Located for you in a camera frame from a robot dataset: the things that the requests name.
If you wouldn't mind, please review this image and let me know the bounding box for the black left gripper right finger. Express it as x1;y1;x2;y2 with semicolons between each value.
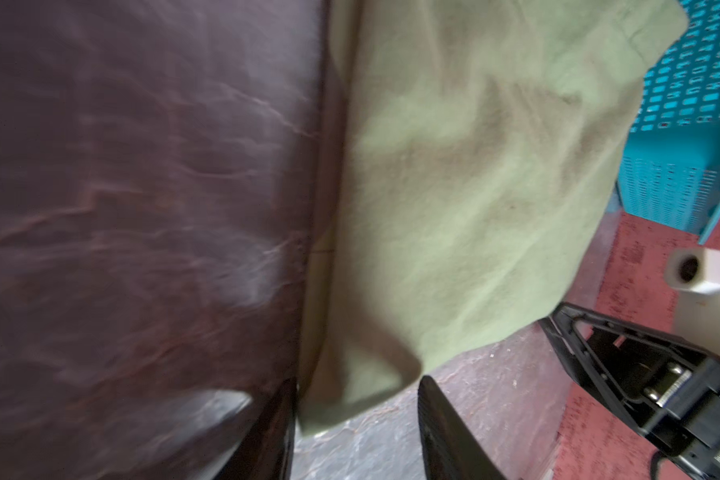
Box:
417;376;506;480

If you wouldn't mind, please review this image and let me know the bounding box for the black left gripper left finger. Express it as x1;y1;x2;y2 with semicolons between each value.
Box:
213;378;297;480

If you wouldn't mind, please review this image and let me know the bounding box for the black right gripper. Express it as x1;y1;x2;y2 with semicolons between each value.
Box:
540;303;720;479

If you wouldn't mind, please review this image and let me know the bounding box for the green grey tank top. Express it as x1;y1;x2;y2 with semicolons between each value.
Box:
298;1;688;435

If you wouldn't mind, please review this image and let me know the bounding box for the teal plastic basket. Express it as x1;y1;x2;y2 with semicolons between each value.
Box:
618;1;720;244

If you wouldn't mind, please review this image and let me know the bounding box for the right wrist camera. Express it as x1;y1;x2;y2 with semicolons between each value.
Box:
664;247;720;357

